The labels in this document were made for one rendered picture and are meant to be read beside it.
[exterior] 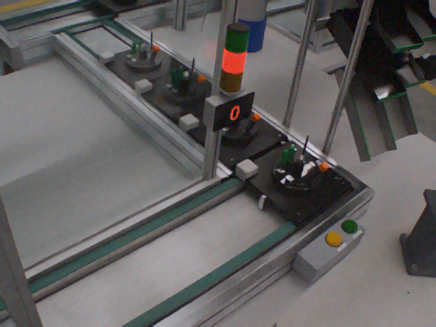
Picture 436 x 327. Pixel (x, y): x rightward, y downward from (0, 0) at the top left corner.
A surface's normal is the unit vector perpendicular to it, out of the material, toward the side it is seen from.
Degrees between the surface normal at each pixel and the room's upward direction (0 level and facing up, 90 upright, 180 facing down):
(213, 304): 0
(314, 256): 0
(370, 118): 45
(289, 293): 0
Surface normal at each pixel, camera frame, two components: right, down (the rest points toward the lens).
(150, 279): 0.11, -0.75
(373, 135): 0.44, -0.11
